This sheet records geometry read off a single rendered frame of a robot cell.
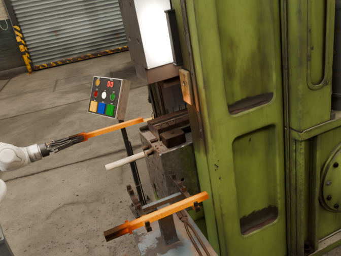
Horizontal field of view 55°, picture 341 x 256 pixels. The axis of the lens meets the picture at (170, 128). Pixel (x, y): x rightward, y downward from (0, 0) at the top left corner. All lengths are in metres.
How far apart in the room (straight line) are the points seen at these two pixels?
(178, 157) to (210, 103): 0.46
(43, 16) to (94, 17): 1.32
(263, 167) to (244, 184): 0.14
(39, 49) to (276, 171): 8.59
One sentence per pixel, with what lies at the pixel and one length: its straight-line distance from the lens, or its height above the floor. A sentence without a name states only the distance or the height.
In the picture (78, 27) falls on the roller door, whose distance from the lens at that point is 9.73.
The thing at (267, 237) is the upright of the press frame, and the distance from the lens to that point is 2.19.
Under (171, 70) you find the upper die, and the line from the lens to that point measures 1.84.
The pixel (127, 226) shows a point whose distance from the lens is 1.32.
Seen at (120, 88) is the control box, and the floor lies 1.14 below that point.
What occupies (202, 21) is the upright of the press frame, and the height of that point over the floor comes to 1.59.
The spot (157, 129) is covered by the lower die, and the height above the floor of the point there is 0.99.
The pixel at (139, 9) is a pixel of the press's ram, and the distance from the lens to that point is 1.69.
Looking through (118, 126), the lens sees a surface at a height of 1.06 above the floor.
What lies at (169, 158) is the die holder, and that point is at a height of 0.87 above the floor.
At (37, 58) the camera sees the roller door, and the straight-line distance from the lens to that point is 9.94.
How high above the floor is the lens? 1.79
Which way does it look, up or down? 25 degrees down
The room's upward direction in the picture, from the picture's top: 11 degrees counter-clockwise
